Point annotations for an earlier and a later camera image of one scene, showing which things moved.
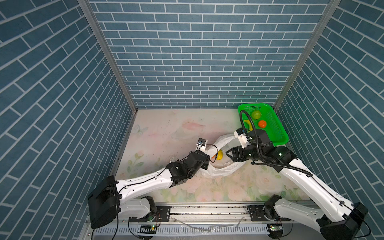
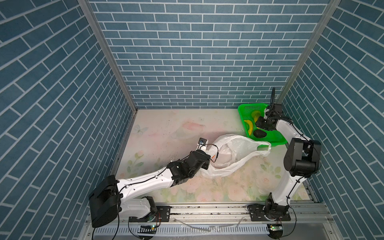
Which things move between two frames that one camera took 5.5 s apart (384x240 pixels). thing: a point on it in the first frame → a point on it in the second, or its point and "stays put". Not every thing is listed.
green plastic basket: (276, 132) stays put
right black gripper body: (248, 152) → (263, 123)
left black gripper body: (205, 165) stays put
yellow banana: (250, 126) stays put
